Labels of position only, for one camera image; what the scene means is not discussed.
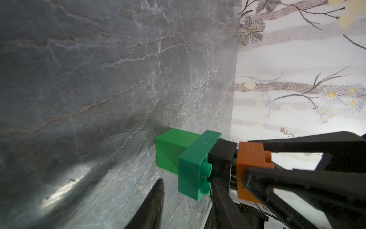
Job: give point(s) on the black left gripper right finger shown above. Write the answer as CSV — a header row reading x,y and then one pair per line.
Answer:
x,y
225,214

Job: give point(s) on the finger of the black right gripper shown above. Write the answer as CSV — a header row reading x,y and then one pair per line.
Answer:
x,y
342,151
305,199

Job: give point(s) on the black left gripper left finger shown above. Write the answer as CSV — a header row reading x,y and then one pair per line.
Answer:
x,y
149,215

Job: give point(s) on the green lego brick assembly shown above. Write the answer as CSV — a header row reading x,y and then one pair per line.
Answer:
x,y
186,155

